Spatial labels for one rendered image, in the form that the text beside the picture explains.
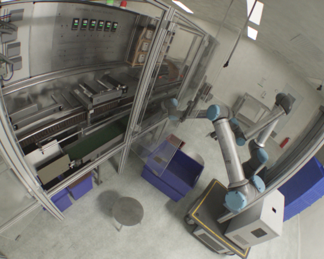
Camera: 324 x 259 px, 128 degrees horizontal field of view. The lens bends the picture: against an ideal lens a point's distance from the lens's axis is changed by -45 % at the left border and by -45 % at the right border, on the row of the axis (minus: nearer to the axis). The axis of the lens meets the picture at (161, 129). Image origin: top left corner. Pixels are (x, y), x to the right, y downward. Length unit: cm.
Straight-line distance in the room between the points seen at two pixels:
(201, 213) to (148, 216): 58
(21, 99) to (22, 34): 44
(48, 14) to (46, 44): 21
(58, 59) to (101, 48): 41
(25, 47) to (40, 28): 16
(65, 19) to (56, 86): 51
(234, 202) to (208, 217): 71
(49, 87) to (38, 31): 42
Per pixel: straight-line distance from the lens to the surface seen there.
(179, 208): 190
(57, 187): 116
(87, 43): 131
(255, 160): 152
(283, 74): 599
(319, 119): 138
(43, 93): 121
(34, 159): 112
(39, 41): 115
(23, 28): 110
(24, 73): 117
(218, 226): 170
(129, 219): 141
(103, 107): 123
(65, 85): 125
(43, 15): 114
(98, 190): 176
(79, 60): 131
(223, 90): 593
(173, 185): 167
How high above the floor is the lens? 161
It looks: 37 degrees down
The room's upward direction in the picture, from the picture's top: 24 degrees clockwise
